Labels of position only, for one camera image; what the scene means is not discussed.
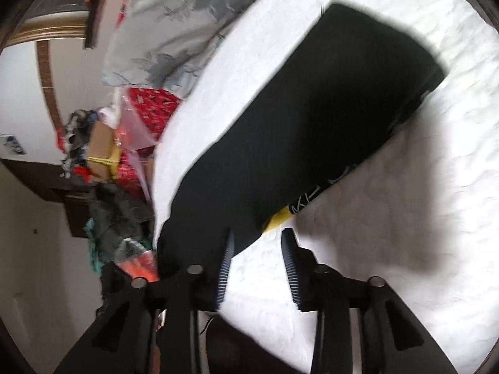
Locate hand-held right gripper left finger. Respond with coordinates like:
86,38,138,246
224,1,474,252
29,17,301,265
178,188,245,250
52,227,235,374

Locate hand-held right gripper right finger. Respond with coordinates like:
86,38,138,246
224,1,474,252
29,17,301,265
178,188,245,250
281,228,461,374

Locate black pants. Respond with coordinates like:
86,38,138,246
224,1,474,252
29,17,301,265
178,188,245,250
157,3,447,281

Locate pile of mixed clothes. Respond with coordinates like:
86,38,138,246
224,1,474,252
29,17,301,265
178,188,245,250
55,108,160,281

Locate white bed sheet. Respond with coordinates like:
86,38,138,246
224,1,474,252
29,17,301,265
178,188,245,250
150,0,499,374

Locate red patterned plastic bag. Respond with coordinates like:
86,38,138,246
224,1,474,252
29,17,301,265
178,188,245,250
115,87,184,152

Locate cardboard box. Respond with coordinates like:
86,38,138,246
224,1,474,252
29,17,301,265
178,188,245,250
86,122,122,182

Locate dark wooden cabinet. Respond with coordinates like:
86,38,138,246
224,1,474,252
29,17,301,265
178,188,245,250
0,157,98,239

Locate grey floral pillow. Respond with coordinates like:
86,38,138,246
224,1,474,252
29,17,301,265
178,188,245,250
102,0,290,98

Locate wooden door frame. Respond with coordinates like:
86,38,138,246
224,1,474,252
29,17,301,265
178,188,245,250
7,16,88,133

